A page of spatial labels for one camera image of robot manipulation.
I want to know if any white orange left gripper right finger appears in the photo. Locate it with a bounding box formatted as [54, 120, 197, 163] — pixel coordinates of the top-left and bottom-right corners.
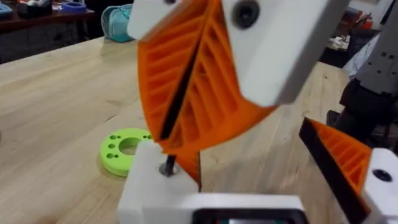
[298, 116, 398, 224]

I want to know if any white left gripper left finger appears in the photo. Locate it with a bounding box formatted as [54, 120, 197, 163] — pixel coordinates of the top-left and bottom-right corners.
[117, 140, 201, 224]

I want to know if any heap of boxes and tools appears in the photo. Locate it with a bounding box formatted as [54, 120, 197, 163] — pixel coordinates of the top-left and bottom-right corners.
[326, 6, 376, 52]

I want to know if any dark wooden side table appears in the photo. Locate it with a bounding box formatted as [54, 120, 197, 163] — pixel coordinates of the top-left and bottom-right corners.
[0, 8, 96, 34]

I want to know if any green disc with holes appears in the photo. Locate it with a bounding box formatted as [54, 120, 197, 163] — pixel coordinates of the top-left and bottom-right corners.
[99, 128, 154, 178]

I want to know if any teal soft bag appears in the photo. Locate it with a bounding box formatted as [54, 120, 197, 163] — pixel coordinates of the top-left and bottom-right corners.
[100, 3, 135, 44]

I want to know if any small black screw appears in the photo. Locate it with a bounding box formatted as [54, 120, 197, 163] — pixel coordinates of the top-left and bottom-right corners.
[164, 154, 177, 177]

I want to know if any blue tape roll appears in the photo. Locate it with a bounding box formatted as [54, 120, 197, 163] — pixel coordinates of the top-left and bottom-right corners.
[61, 1, 88, 14]

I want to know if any finger of the white orange right gripper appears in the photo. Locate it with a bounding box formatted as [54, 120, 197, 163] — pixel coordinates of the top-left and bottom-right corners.
[160, 0, 351, 156]
[127, 0, 213, 141]

